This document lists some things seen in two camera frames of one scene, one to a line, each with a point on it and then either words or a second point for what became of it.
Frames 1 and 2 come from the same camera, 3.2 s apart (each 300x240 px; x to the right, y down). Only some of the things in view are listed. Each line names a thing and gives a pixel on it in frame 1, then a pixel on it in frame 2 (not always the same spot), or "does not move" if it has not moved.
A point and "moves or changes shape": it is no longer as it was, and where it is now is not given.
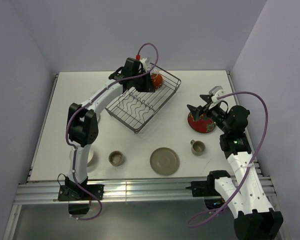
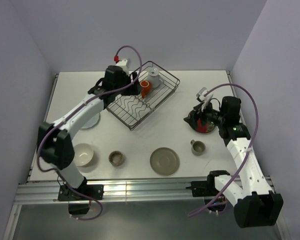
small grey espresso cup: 198,147 does not move
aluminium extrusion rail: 149,190 does not move
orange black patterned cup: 157,80 moves or changes shape
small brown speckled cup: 115,158 does not move
